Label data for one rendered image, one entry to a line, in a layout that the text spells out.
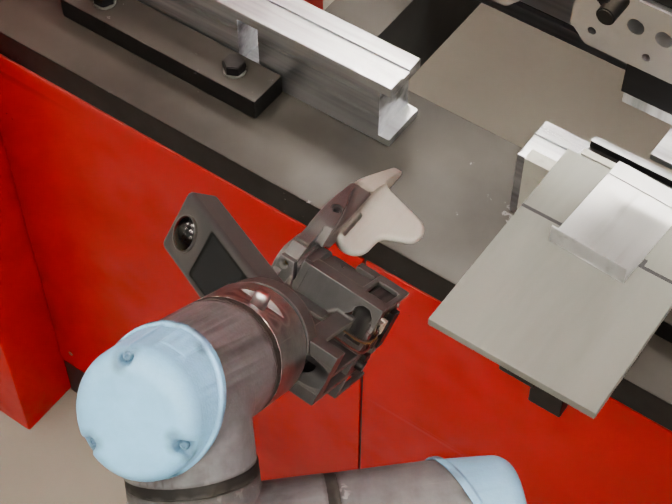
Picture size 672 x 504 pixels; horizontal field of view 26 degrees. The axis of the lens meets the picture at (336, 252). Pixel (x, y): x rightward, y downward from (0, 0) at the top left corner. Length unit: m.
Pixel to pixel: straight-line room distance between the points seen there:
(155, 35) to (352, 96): 0.26
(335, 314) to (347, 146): 0.76
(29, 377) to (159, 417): 1.67
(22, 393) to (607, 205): 1.23
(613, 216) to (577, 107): 1.49
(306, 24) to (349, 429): 0.57
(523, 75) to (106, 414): 2.30
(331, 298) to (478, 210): 0.70
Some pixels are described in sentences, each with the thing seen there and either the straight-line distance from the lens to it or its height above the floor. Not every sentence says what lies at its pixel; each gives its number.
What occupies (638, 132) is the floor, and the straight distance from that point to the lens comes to 2.93.
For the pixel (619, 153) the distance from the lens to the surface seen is 1.53.
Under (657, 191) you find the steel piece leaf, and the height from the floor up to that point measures 1.00.
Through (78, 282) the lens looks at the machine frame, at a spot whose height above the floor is 0.39.
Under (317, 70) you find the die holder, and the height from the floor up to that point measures 0.94.
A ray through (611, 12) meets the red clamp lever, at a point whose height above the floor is 1.26.
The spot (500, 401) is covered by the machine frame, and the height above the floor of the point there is 0.71.
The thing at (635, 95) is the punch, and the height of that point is 1.11.
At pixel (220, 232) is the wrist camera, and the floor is 1.39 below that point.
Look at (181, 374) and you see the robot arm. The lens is 0.75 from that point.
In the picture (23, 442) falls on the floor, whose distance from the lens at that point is 2.51.
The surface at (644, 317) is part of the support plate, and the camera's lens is 1.40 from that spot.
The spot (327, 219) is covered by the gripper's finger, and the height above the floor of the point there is 1.38.
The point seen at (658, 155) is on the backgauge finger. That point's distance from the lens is 1.53.
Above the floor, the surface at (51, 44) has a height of 0.88.
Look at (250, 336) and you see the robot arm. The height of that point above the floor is 1.46.
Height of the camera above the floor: 2.13
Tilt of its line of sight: 53 degrees down
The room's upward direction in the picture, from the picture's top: straight up
